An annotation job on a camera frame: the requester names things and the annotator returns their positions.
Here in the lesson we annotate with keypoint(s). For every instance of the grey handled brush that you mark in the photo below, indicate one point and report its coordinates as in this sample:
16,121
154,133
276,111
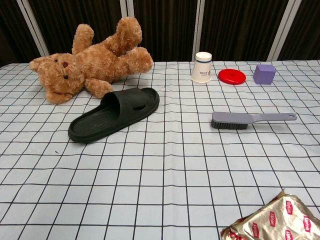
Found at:
232,117

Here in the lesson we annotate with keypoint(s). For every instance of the brown plush teddy bear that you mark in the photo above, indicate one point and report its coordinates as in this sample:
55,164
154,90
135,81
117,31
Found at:
100,60

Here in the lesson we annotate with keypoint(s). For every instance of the red plastic disc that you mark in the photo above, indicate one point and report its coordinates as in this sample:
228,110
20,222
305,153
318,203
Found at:
232,77

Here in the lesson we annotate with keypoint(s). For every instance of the black rubber slipper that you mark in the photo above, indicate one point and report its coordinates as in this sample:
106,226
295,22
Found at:
125,105

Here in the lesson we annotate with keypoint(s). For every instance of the white checked tablecloth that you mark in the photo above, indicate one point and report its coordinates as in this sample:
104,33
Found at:
160,175

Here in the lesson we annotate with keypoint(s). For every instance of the gold foil tea packet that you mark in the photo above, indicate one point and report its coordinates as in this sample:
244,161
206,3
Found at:
282,220

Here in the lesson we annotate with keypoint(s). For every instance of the white paper cup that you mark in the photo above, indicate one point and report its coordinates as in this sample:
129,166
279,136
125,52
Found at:
201,71

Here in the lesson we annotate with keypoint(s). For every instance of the purple cube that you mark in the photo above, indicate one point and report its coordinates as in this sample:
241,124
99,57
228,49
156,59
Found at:
263,75

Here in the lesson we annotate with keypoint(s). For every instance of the black folding screen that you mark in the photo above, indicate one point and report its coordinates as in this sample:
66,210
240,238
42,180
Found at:
165,25

